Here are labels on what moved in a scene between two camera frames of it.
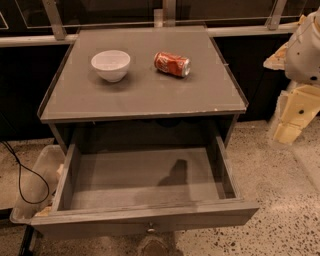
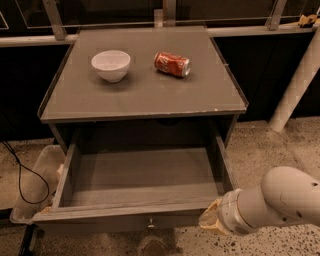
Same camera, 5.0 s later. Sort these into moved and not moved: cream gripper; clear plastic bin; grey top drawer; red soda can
Moved: cream gripper
Not moved: grey top drawer; clear plastic bin; red soda can
